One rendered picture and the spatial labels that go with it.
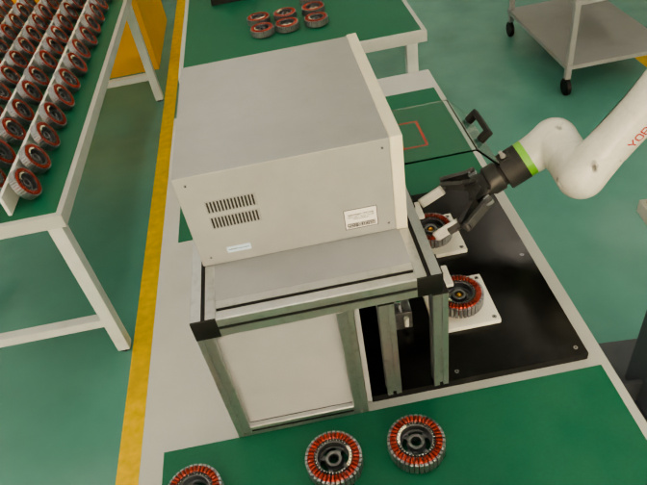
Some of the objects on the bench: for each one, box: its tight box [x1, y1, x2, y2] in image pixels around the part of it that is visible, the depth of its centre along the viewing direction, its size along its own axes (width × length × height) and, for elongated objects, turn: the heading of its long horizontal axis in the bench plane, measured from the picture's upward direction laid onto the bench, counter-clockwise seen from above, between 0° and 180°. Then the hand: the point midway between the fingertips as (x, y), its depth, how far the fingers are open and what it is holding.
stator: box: [305, 430, 364, 485], centre depth 118 cm, size 11×11×4 cm
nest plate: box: [423, 274, 502, 333], centre depth 142 cm, size 15×15×1 cm
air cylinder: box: [394, 299, 413, 330], centre depth 140 cm, size 5×8×6 cm
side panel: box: [197, 310, 369, 438], centre depth 117 cm, size 28×3×32 cm, turn 107°
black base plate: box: [359, 191, 588, 402], centre depth 152 cm, size 47×64×2 cm
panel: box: [353, 309, 373, 401], centre depth 141 cm, size 1×66×30 cm, turn 17°
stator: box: [420, 213, 453, 249], centre depth 158 cm, size 11×11×4 cm
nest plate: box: [424, 214, 467, 258], centre depth 160 cm, size 15×15×1 cm
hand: (430, 217), depth 155 cm, fingers open, 13 cm apart
